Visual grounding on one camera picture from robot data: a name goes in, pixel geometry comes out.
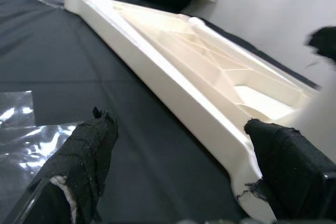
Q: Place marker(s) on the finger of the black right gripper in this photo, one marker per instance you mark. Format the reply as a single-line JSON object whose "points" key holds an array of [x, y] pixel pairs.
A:
{"points": [[325, 41]]}

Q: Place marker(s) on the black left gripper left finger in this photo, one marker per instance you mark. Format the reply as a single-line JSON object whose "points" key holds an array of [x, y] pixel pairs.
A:
{"points": [[84, 155]]}

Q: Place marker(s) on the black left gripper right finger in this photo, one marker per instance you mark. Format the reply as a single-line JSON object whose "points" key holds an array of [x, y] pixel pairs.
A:
{"points": [[294, 171]]}

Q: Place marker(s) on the white plastic children table top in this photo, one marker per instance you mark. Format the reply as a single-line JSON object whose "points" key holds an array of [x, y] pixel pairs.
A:
{"points": [[183, 77]]}

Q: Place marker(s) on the black tablecloth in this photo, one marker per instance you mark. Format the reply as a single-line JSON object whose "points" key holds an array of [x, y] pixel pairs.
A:
{"points": [[78, 64]]}

